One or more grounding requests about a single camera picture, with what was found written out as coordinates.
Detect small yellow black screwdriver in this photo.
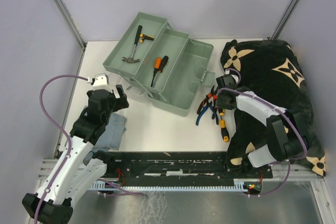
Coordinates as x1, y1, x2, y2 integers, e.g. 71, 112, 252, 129
218, 108, 225, 116

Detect blue handled pliers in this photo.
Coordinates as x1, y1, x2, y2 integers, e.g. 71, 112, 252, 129
195, 102, 219, 126

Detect black handled claw hammer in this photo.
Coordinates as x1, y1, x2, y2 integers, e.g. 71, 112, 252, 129
122, 25, 142, 63

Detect orange black nut driver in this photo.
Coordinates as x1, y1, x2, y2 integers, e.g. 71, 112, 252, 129
153, 56, 169, 87

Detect green plastic tool box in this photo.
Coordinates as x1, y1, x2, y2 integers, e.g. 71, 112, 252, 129
103, 12, 215, 116

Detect orange handled screwdriver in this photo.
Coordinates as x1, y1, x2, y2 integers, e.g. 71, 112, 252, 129
150, 57, 162, 87

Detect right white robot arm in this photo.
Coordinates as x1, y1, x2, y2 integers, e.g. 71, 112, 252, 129
216, 74, 310, 177

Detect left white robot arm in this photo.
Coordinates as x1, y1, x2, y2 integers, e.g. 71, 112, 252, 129
22, 84, 129, 223

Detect orange black pliers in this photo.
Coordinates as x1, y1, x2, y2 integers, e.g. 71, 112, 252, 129
196, 86, 218, 119

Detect folded blue denim cloth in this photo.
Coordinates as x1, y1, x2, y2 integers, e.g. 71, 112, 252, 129
93, 113, 127, 151

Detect black floral blanket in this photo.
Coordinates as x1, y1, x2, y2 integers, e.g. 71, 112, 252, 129
220, 40, 326, 176

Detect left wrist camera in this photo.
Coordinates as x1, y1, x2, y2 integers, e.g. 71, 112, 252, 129
86, 73, 110, 90

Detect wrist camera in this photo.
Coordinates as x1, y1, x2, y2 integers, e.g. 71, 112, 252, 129
225, 68, 241, 84
86, 73, 110, 90

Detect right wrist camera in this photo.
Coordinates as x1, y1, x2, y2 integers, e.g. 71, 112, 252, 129
225, 68, 241, 84

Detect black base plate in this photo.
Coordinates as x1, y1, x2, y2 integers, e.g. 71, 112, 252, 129
103, 151, 273, 186

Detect left aluminium frame post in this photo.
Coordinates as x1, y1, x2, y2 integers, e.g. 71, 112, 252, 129
36, 0, 87, 49

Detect aluminium frame post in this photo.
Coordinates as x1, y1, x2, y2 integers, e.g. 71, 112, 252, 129
267, 0, 301, 40
36, 0, 87, 49

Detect right aluminium frame post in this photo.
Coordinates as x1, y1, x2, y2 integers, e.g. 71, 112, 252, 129
267, 0, 301, 40

